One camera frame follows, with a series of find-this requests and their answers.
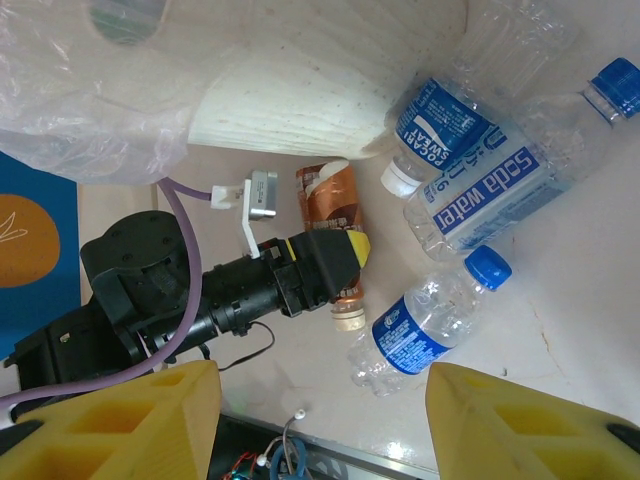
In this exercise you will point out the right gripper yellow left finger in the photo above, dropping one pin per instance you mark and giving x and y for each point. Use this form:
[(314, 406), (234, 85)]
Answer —
[(100, 435)]

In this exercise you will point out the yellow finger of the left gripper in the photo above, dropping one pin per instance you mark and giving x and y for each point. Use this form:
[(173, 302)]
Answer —
[(302, 297), (325, 255)]

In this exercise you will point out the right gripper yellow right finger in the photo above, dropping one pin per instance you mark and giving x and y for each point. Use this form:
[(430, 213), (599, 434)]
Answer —
[(525, 440)]

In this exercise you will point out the copper brown coffee bottle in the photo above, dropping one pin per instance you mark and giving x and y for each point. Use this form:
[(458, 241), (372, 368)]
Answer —
[(330, 200)]

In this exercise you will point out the clear bottle Pepsi label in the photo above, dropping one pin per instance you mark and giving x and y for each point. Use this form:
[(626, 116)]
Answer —
[(415, 335)]

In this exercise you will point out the clear soda water bottle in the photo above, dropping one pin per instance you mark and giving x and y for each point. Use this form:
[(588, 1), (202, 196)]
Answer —
[(490, 195)]

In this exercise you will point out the clear plastic bin bag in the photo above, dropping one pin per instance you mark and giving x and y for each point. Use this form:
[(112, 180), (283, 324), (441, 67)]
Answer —
[(75, 125)]

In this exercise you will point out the white round plastic bin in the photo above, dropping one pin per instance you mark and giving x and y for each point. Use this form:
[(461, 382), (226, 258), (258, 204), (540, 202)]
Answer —
[(300, 110)]

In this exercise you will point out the Pocari Sweat bottle white cap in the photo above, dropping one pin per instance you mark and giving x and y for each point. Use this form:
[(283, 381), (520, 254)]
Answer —
[(440, 125)]

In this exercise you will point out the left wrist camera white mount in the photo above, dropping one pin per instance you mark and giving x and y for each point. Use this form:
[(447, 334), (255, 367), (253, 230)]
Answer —
[(262, 197)]

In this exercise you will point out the aluminium table edge rail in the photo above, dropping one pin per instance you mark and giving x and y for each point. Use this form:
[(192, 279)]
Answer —
[(380, 470)]

